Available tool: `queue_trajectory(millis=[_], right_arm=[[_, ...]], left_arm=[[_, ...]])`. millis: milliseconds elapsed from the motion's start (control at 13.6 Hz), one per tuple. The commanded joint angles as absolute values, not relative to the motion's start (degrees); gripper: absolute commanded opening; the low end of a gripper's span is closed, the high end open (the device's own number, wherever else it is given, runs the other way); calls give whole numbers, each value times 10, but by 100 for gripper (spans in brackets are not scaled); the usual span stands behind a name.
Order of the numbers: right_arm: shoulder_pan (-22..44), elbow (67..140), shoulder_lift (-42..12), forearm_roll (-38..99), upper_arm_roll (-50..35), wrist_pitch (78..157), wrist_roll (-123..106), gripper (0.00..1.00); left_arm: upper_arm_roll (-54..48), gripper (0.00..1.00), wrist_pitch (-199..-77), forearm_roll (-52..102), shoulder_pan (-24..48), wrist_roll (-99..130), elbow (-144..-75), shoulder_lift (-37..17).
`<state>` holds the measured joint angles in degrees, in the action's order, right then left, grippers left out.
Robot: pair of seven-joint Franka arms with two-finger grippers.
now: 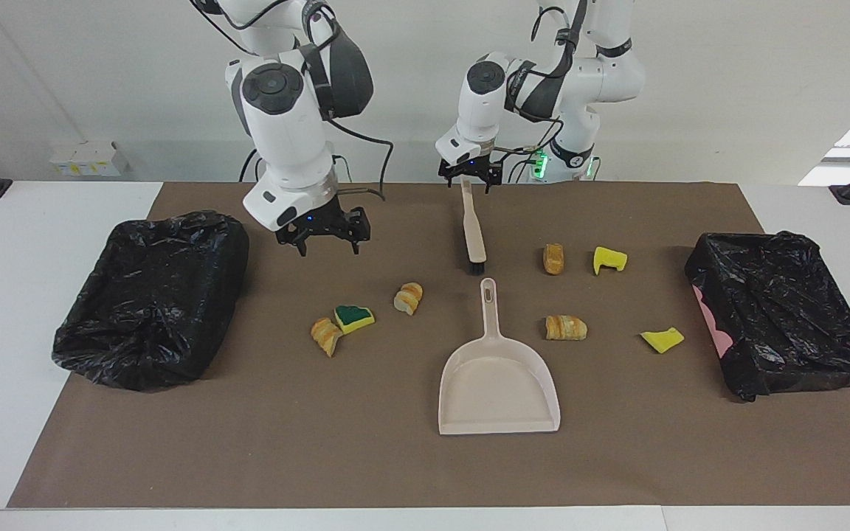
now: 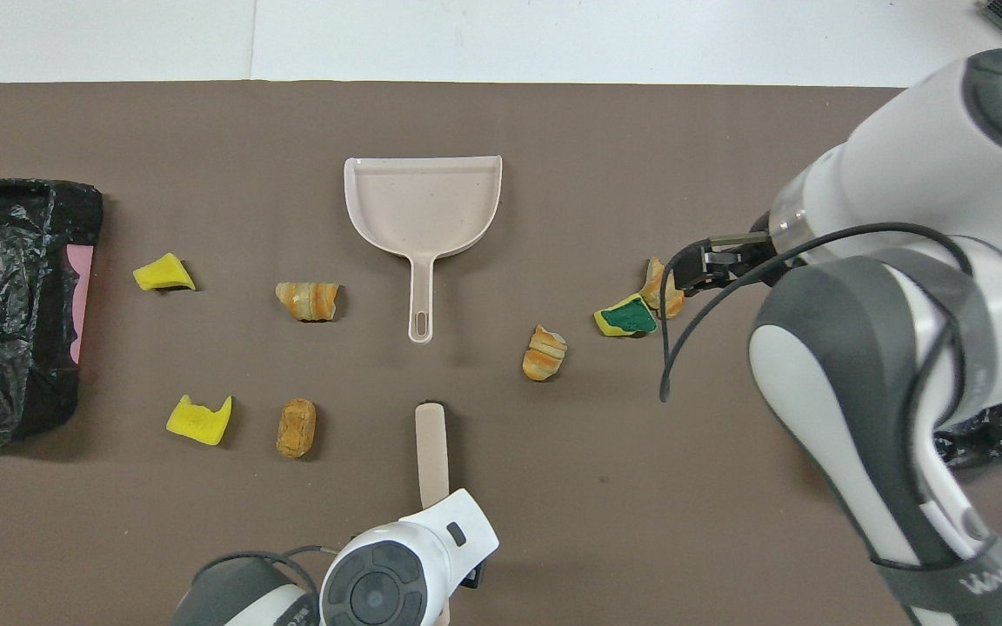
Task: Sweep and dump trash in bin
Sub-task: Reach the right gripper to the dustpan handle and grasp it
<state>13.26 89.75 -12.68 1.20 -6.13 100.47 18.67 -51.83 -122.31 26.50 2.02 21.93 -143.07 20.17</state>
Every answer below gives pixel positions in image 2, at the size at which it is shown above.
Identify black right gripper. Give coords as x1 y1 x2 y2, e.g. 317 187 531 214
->
671 235 773 293

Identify toy croissant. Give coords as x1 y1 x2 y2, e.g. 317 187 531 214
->
522 324 569 383
638 256 686 320
275 280 342 323

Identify green and yellow sponge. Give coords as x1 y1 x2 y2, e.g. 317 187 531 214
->
593 293 659 338

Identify beige brush black bristles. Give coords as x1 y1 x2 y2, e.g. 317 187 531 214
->
414 400 452 626

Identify brown bread roll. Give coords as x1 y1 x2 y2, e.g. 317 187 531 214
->
276 398 317 459

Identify beige plastic dustpan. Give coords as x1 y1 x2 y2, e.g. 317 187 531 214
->
344 156 504 345

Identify notched yellow sponge piece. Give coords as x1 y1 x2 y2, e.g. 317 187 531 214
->
165 395 233 447

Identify yellow sponge wedge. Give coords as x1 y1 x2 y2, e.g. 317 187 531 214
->
133 252 197 292

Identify pink plastic bin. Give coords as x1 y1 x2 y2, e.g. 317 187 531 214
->
66 244 95 364

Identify brown table mat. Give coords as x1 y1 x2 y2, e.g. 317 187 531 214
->
0 81 1002 626

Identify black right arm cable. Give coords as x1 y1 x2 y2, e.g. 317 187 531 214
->
659 222 976 403

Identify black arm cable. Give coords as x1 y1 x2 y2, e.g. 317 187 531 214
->
192 543 354 579
659 222 976 403

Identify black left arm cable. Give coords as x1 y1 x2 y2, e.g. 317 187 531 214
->
192 543 354 579

